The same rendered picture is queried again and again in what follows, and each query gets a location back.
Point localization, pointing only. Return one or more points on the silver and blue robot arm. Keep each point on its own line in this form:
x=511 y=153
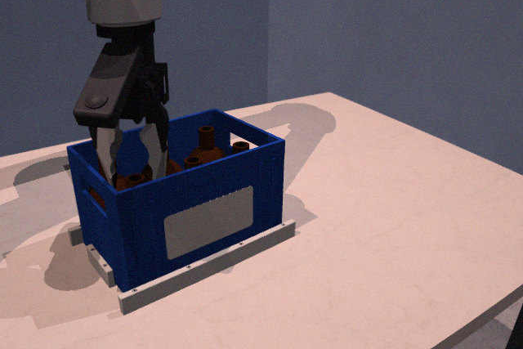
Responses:
x=106 y=91

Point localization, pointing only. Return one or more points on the dark blue plastic crate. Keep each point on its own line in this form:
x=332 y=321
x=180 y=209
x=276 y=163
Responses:
x=160 y=226

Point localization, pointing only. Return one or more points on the grey metal rail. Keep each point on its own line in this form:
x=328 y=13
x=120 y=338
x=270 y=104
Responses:
x=145 y=294

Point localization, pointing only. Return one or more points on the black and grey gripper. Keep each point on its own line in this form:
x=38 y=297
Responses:
x=139 y=104

